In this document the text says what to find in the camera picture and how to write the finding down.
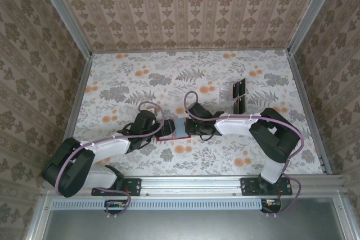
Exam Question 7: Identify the red leather card holder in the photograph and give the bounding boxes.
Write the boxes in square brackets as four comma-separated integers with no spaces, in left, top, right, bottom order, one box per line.
[156,116,194,143]

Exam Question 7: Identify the clear acrylic card stand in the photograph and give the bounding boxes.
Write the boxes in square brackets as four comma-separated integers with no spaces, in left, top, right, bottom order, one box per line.
[218,76,248,116]

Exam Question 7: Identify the floral tablecloth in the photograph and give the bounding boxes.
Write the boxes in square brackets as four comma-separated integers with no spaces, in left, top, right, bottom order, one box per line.
[73,49,325,176]

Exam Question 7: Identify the black connector board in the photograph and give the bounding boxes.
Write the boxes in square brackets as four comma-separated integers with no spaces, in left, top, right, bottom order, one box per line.
[260,198,282,213]
[104,199,128,215]

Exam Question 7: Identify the grey metal panel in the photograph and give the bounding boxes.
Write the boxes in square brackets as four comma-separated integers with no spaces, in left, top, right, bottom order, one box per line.
[25,197,360,240]

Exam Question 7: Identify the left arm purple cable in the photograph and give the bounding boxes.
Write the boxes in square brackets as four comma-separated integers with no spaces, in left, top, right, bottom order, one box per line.
[55,101,167,196]

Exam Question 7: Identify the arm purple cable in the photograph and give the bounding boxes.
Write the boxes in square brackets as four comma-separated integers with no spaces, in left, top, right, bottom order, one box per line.
[55,101,167,196]
[183,90,306,173]

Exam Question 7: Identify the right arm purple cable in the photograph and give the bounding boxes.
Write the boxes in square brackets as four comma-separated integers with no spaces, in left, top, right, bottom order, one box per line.
[183,90,306,173]

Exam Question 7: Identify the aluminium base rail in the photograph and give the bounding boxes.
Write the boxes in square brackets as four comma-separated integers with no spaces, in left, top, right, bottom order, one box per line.
[42,174,347,199]

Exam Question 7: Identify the white slotted cable duct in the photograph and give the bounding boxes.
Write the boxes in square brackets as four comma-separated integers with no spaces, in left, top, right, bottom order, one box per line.
[51,197,265,210]

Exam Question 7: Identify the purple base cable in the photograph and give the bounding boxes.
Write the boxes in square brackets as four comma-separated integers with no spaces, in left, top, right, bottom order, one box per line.
[94,185,132,220]
[263,176,302,218]

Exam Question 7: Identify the aluminium side rail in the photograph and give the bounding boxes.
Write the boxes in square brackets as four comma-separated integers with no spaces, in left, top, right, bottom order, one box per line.
[65,54,93,147]
[286,50,333,175]

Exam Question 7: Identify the aluminium corner post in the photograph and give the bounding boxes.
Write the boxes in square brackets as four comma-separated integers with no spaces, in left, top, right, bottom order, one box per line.
[31,0,94,58]
[287,0,346,55]

